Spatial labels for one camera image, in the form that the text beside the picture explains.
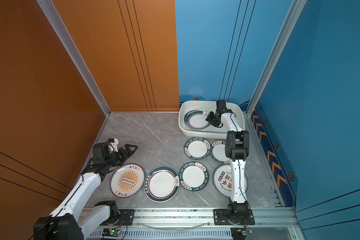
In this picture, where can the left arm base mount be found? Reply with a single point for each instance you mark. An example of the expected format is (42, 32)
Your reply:
(126, 218)

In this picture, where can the green circuit board right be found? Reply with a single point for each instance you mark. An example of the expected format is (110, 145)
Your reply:
(240, 233)

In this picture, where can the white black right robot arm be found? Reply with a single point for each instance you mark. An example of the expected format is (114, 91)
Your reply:
(237, 151)

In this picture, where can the aluminium corner post left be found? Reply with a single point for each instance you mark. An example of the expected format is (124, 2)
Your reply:
(63, 34)

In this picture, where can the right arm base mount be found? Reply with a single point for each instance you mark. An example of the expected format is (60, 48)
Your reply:
(221, 217)

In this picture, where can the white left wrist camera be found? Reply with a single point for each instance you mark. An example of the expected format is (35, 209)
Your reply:
(112, 145)

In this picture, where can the aluminium corner post right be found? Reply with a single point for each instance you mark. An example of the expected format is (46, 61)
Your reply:
(282, 38)

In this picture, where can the aluminium corner post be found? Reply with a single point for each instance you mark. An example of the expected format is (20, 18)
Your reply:
(282, 38)
(63, 34)

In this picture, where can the green lettered rim plate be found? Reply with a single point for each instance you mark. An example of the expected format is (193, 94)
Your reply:
(197, 148)
(218, 152)
(194, 176)

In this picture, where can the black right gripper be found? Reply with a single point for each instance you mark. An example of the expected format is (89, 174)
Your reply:
(209, 118)

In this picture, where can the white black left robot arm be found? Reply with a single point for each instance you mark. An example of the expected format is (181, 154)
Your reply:
(64, 223)

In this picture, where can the green circuit board left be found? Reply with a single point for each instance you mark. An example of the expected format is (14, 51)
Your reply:
(113, 233)

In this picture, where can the small green red rim plate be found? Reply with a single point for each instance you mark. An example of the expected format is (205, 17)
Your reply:
(196, 119)

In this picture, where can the white plate red characters right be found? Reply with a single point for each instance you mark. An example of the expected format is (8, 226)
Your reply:
(223, 180)

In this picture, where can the front green red rim plate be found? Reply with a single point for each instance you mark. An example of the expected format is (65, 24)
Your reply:
(161, 184)

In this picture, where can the green circuit board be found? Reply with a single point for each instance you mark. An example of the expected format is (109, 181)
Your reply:
(113, 233)
(240, 233)

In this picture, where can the white plastic bin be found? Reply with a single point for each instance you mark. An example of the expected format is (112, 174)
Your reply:
(231, 122)

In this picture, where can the orange sunburst plate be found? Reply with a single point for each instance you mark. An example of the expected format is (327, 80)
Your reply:
(127, 180)

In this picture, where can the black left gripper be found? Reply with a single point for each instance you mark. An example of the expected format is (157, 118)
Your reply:
(125, 156)

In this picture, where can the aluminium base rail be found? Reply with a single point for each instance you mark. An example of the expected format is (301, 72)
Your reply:
(176, 218)

